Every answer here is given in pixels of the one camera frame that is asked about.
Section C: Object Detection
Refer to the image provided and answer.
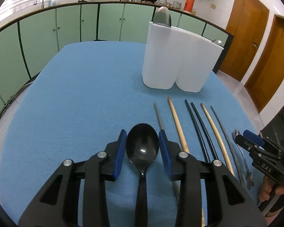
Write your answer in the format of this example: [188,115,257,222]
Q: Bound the bamboo chopstick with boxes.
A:
[201,103,235,177]
[167,97,206,227]

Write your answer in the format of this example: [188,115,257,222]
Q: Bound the person's right hand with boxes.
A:
[258,175,284,202]

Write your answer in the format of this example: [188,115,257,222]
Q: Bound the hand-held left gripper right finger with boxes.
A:
[158,130,267,227]

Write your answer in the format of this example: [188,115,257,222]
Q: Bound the black plastic spoon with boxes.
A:
[126,123,159,227]

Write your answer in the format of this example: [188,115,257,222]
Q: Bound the long metal spoon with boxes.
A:
[233,129,254,190]

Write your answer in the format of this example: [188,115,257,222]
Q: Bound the white window blinds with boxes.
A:
[0,0,56,25]

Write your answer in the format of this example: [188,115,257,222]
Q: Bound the grey spoon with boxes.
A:
[152,7,172,28]

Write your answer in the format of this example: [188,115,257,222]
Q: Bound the wooden door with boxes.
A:
[219,0,270,82]
[244,14,284,113]

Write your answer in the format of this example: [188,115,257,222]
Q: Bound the white plastic utensil holder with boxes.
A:
[142,21,224,93]

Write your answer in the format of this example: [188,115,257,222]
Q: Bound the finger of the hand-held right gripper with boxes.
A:
[235,135,261,158]
[243,130,284,154]

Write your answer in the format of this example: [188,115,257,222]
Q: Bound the blue tablecloth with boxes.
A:
[0,41,265,227]

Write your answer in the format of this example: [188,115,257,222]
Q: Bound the black chopstick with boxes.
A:
[191,102,219,162]
[185,99,210,162]

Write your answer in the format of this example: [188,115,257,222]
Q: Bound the grey metal chopstick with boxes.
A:
[154,102,181,198]
[211,106,246,188]

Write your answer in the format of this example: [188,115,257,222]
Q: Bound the orange thermos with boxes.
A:
[184,0,196,12]

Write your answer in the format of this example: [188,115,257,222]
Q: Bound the green kitchen counter cabinets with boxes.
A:
[0,1,235,133]

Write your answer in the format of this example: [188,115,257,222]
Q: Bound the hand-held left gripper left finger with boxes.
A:
[18,130,128,227]

